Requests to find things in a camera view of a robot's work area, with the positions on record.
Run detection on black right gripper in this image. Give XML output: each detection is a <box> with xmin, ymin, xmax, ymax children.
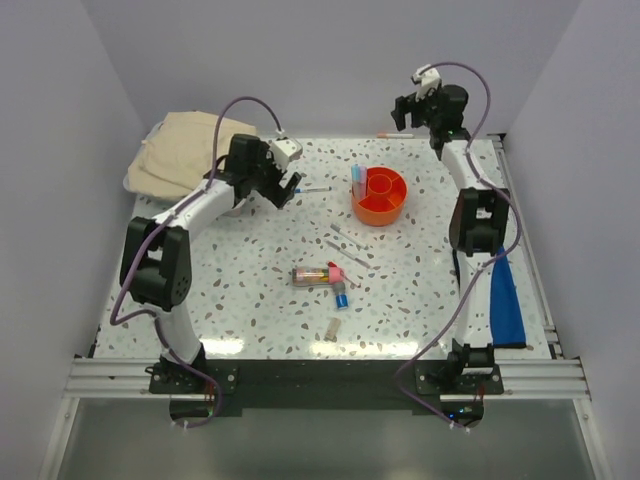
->
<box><xmin>389</xmin><ymin>84</ymin><xmax>440</xmax><ymax>132</ymax></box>

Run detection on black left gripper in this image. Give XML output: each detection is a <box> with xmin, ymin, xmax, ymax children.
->
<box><xmin>247</xmin><ymin>143</ymin><xmax>300</xmax><ymax>208</ymax></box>

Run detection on blue tip white pen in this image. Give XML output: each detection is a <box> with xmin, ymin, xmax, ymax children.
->
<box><xmin>295</xmin><ymin>186</ymin><xmax>332</xmax><ymax>194</ymax></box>

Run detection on peach tip white marker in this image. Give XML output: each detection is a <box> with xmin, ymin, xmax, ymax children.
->
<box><xmin>376</xmin><ymin>132</ymin><xmax>415</xmax><ymax>139</ymax></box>

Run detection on grey cap acrylic marker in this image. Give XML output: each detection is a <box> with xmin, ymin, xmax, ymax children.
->
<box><xmin>330</xmin><ymin>223</ymin><xmax>369</xmax><ymax>250</ymax></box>

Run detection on purple highlighter pen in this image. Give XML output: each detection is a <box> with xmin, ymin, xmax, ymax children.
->
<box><xmin>358</xmin><ymin>165</ymin><xmax>368</xmax><ymax>188</ymax></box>

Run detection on blue cap grey glue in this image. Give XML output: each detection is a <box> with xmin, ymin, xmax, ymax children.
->
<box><xmin>332</xmin><ymin>281</ymin><xmax>349</xmax><ymax>310</ymax></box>

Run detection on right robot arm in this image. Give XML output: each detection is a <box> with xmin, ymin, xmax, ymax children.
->
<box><xmin>391</xmin><ymin>80</ymin><xmax>510</xmax><ymax>362</ymax></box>

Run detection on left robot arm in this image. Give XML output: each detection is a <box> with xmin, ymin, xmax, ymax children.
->
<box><xmin>110</xmin><ymin>134</ymin><xmax>303</xmax><ymax>392</ymax></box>

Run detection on beige cloth bag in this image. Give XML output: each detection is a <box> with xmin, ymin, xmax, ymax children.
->
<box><xmin>125</xmin><ymin>111</ymin><xmax>257</xmax><ymax>201</ymax></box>

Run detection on orange round organizer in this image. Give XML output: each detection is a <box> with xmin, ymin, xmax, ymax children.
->
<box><xmin>351</xmin><ymin>166</ymin><xmax>408</xmax><ymax>227</ymax></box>

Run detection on pink cap clear tube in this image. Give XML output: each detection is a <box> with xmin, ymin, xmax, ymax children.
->
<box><xmin>291</xmin><ymin>266</ymin><xmax>344</xmax><ymax>287</ymax></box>

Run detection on clear purple gel pen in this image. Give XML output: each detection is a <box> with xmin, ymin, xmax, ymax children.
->
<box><xmin>324</xmin><ymin>239</ymin><xmax>371</xmax><ymax>269</ymax></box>

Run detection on red white eraser pen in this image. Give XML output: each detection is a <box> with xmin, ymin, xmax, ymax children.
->
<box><xmin>327</xmin><ymin>261</ymin><xmax>361</xmax><ymax>288</ymax></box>

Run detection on small beige eraser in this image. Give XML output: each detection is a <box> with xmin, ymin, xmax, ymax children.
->
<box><xmin>324</xmin><ymin>318</ymin><xmax>341</xmax><ymax>342</ymax></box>

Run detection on blue cloth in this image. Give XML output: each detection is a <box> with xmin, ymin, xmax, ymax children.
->
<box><xmin>452</xmin><ymin>244</ymin><xmax>529</xmax><ymax>350</ymax></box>

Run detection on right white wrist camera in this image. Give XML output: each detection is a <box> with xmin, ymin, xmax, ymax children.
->
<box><xmin>411</xmin><ymin>64</ymin><xmax>442</xmax><ymax>101</ymax></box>

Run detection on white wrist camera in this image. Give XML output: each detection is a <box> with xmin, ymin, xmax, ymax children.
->
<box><xmin>411</xmin><ymin>64</ymin><xmax>442</xmax><ymax>101</ymax></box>
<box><xmin>270</xmin><ymin>137</ymin><xmax>303</xmax><ymax>172</ymax></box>

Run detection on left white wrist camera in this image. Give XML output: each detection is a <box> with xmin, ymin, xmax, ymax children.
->
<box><xmin>270</xmin><ymin>137</ymin><xmax>303</xmax><ymax>172</ymax></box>

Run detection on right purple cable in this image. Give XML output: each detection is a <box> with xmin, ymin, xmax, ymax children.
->
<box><xmin>393</xmin><ymin>61</ymin><xmax>524</xmax><ymax>419</ymax></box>

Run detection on purple cable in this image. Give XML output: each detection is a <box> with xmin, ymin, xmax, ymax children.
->
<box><xmin>109</xmin><ymin>97</ymin><xmax>286</xmax><ymax>386</ymax></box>
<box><xmin>393</xmin><ymin>61</ymin><xmax>524</xmax><ymax>419</ymax></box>

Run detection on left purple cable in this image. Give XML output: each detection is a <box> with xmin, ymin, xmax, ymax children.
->
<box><xmin>109</xmin><ymin>97</ymin><xmax>286</xmax><ymax>386</ymax></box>

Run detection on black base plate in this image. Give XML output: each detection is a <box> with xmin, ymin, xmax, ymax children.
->
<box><xmin>145</xmin><ymin>359</ymin><xmax>505</xmax><ymax>420</ymax></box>

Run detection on aluminium frame rail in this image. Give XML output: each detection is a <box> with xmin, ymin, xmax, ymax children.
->
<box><xmin>41</xmin><ymin>138</ymin><xmax>593</xmax><ymax>479</ymax></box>

